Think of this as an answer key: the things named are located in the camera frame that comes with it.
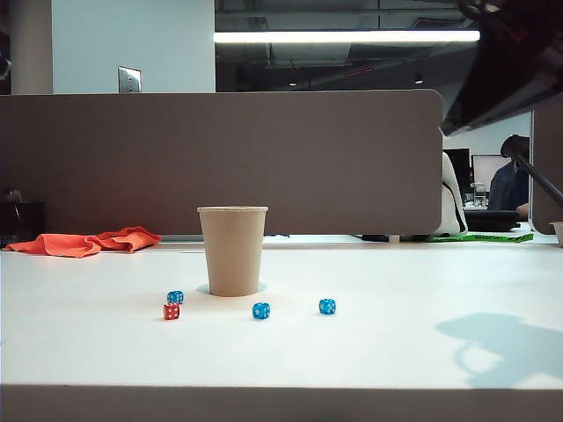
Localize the brown paper cup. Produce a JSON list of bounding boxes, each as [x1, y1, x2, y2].
[[196, 205, 269, 298]]

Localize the black computer monitor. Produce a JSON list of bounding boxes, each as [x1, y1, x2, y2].
[[443, 148, 472, 197]]

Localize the grey desk divider panel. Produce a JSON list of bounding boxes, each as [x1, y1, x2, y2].
[[0, 89, 444, 236], [530, 103, 563, 236]]

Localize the black slanted pole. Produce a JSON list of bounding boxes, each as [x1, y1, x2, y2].
[[512, 149, 563, 202]]

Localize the right wrist camera assembly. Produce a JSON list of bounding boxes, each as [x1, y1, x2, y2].
[[456, 0, 533, 25]]

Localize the clear glass bottle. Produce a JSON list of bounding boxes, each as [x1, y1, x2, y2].
[[469, 182, 489, 207]]

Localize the seated person in blue shirt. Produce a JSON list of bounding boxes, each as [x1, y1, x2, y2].
[[487, 135, 531, 219]]

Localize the monitor with white screen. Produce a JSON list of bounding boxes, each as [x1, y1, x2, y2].
[[472, 154, 511, 194]]

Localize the metal wall switch plate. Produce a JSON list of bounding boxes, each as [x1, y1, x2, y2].
[[117, 65, 143, 94]]

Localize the long ceiling light strip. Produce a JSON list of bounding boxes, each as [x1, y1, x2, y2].
[[214, 29, 481, 44]]

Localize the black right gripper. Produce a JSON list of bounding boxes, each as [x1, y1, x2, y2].
[[439, 8, 563, 136]]

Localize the black flat case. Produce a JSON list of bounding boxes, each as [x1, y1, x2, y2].
[[464, 209, 521, 233]]

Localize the green tape strip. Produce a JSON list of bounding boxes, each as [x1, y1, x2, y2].
[[428, 232, 535, 244]]

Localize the orange cloth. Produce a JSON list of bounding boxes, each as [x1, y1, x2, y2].
[[3, 226, 163, 259]]

